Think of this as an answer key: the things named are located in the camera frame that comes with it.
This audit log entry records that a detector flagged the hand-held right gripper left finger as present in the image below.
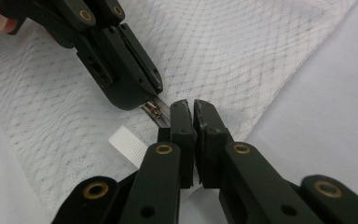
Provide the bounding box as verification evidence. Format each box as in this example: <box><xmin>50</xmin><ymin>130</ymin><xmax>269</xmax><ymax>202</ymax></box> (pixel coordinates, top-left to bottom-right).
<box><xmin>157</xmin><ymin>98</ymin><xmax>198</xmax><ymax>189</ymax></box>

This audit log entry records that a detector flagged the white table cover sheet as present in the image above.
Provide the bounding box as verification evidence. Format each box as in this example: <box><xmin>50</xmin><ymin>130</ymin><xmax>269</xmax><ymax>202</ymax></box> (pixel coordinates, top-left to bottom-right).
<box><xmin>0</xmin><ymin>0</ymin><xmax>358</xmax><ymax>224</ymax></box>

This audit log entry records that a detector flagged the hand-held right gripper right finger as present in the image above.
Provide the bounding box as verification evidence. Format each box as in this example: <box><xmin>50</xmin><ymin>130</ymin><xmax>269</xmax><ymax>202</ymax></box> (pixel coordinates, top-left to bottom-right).
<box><xmin>193</xmin><ymin>99</ymin><xmax>235</xmax><ymax>189</ymax></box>

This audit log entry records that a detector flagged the white mesh zipper bag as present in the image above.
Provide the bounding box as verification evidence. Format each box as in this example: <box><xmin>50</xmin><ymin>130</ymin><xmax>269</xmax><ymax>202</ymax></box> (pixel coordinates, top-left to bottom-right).
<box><xmin>0</xmin><ymin>0</ymin><xmax>358</xmax><ymax>218</ymax></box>

